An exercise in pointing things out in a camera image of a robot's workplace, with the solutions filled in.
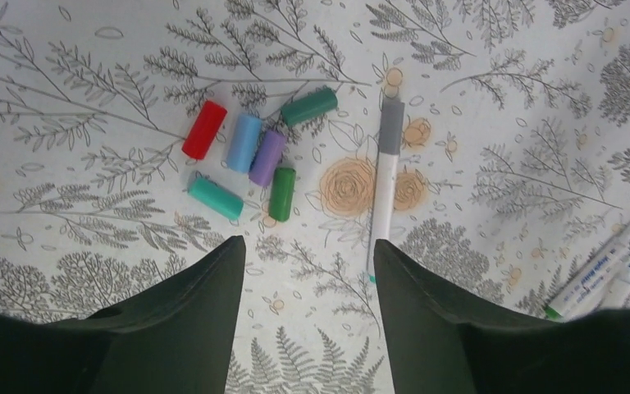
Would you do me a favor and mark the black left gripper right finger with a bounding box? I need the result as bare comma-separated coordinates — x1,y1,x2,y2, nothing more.
374,240,630,393

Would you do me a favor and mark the white pen grey teal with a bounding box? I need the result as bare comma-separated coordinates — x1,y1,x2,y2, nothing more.
367,98,405,283

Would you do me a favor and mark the white pen dark green cap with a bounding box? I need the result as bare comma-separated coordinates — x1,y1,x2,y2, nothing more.
560,249,630,318

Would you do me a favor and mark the purple pen cap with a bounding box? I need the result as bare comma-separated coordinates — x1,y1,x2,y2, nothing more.
249,130,286,187

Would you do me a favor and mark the light blue pen cap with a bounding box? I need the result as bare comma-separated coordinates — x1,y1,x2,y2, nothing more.
226,113,263,173

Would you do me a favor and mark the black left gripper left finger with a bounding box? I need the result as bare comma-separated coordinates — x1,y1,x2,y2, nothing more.
0,236,246,393

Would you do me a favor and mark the red pen cap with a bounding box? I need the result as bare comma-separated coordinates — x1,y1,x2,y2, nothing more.
182,100,227,160

